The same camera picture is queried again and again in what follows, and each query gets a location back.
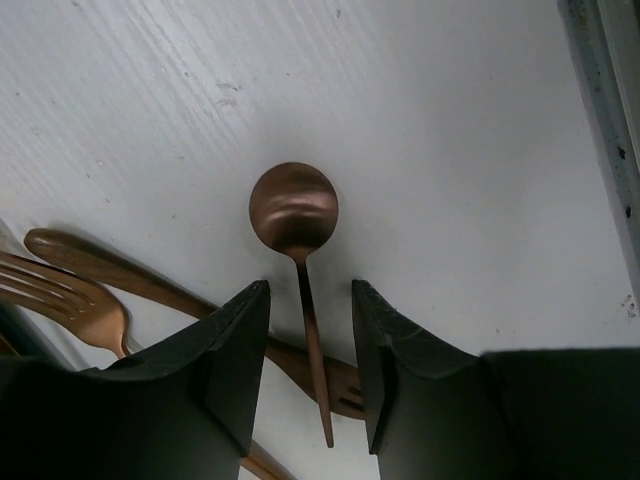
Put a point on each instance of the copper fork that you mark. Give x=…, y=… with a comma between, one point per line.
x=86, y=309

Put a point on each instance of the gold fork green handle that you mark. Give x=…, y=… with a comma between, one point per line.
x=20, y=339

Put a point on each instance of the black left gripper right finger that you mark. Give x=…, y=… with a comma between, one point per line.
x=433, y=411

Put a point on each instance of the aluminium rail left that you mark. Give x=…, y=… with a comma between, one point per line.
x=593, y=60

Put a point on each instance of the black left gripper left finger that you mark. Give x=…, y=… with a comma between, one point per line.
x=183, y=408

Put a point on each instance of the small copper spoon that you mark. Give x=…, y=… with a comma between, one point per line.
x=293, y=210

